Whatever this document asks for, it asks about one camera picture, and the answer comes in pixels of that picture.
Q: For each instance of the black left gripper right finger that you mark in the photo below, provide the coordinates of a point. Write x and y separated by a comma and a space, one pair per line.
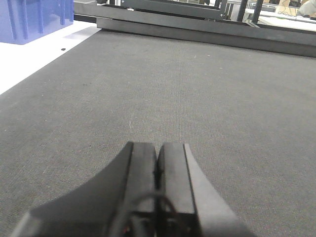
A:
199, 210

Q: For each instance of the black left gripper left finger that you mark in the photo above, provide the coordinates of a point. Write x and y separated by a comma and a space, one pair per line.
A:
88, 210

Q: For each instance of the dark grey fabric mat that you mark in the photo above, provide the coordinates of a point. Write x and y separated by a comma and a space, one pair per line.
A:
248, 116

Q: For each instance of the blue plastic crate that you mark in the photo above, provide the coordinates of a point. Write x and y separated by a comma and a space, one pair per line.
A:
23, 21

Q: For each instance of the person in light shirt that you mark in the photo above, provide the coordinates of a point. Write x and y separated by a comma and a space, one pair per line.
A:
307, 9

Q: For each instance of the black metal shelf frame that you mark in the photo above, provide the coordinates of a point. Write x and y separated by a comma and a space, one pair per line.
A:
228, 33

